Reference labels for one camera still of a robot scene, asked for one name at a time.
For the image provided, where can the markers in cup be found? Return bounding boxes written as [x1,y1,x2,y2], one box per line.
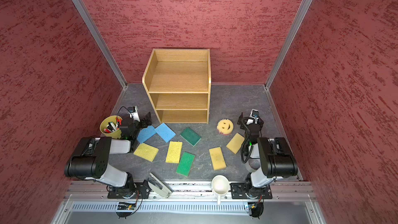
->
[103,116,122,133]

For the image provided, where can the left light blue sponge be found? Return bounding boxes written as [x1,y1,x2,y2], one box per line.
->
[137,125,156,144]

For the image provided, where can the clear tape roll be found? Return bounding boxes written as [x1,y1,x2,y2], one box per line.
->
[246,158,261,173]

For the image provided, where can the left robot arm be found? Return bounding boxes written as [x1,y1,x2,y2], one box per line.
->
[64,113,152,191]

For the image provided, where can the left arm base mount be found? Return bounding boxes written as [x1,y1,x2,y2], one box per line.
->
[107,180,151,200]

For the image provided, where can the dark green sponge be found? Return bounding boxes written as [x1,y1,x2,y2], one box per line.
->
[180,127,201,147]

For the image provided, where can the wooden three-tier shelf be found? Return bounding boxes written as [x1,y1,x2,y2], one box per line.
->
[142,49,211,123]

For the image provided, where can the white mug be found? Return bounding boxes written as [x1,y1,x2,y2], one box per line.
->
[211,175,230,206]

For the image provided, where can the yellow smiley face sponge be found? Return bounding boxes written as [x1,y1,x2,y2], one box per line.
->
[217,119,234,135]

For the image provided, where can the right light blue sponge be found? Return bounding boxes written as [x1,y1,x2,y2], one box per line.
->
[155,123,176,143]

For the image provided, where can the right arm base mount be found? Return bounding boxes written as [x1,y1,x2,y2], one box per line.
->
[230,183,273,200]

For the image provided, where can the bright green sponge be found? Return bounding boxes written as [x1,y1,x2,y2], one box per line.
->
[176,152,195,177]

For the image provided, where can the grey stapler on rail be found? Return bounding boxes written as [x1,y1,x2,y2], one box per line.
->
[147,173,172,198]

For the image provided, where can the light blue sponge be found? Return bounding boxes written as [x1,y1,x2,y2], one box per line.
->
[137,125,156,144]
[155,123,176,143]

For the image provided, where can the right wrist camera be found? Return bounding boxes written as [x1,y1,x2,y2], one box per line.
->
[250,109,260,119]

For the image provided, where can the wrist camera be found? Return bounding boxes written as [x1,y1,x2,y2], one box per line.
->
[127,106,140,122]
[250,109,260,119]

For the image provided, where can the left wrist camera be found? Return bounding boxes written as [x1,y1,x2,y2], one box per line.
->
[127,106,140,122]

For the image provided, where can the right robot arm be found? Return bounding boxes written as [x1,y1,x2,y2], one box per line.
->
[237,111,299,189]

